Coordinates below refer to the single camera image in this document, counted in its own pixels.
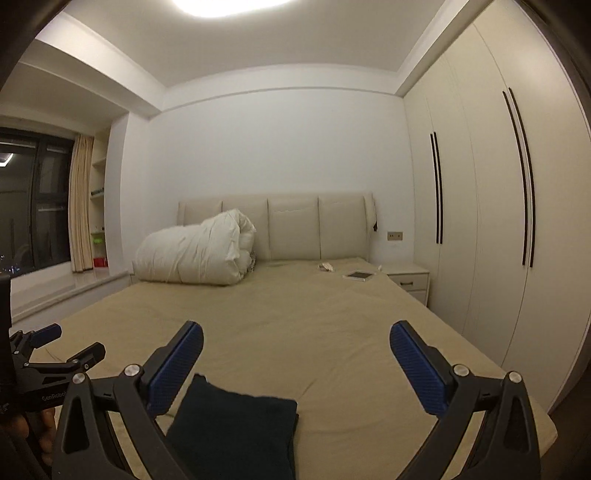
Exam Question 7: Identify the built-in wall shelf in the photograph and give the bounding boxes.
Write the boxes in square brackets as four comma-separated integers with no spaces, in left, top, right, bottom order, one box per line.
[89,133,110,269]

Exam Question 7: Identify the white window bench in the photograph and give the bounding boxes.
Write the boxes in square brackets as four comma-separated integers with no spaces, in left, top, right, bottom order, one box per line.
[9,268,136,325]

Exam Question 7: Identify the cream padded headboard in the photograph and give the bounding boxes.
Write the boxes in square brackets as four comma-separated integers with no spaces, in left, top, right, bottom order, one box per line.
[178,193,376,262]

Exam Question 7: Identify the long black door handle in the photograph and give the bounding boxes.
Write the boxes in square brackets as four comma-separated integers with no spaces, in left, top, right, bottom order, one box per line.
[502,91,528,267]
[430,133,438,243]
[508,87,536,268]
[433,132,443,244]

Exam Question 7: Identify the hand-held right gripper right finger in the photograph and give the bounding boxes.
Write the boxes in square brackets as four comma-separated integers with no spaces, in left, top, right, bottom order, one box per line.
[389,320,542,480]

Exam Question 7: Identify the rolled white duvet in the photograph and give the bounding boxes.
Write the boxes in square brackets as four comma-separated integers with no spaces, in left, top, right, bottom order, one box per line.
[133,209,257,287]

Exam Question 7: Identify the person's left hand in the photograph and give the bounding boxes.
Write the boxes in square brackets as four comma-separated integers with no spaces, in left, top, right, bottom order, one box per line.
[7,406,59,467]

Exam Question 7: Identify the white nightstand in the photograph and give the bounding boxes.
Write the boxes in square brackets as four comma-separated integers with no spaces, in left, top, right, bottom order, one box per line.
[381,263,431,306]

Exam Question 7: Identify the ceiling light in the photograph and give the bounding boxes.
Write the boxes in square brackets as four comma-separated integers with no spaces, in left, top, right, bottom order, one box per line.
[173,0,297,8]

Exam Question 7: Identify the beige curtain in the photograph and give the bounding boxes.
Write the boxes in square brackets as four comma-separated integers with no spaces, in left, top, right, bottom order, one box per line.
[68,134,96,273]

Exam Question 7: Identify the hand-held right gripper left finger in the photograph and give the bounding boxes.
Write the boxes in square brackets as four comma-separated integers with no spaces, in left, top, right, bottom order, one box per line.
[54,320,205,480]

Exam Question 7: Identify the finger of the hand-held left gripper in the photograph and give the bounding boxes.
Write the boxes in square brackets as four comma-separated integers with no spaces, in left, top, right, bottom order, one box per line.
[22,342,107,385]
[9,324,64,359]

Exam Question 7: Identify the dark green fleece garment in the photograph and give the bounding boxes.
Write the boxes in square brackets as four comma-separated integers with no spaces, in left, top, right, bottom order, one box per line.
[165,374,300,480]

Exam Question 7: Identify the bed with beige sheet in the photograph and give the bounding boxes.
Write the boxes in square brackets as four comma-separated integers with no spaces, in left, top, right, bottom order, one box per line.
[9,258,558,480]

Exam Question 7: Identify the cream wardrobe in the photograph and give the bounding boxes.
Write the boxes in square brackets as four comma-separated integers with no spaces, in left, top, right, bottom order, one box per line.
[401,0,591,416]

